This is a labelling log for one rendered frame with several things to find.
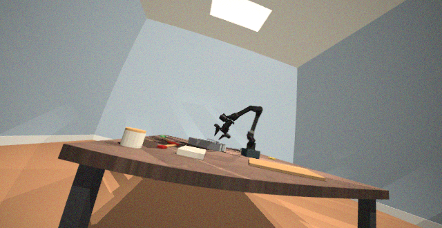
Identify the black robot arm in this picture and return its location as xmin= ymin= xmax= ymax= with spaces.
xmin=219 ymin=106 xmax=262 ymax=151

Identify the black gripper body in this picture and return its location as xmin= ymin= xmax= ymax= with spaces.
xmin=214 ymin=123 xmax=231 ymax=139

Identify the white jar with wooden lid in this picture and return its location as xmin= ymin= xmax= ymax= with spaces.
xmin=120 ymin=127 xmax=146 ymax=149

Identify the light wooden cutting board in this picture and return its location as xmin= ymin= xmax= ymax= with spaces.
xmin=249 ymin=158 xmax=326 ymax=181

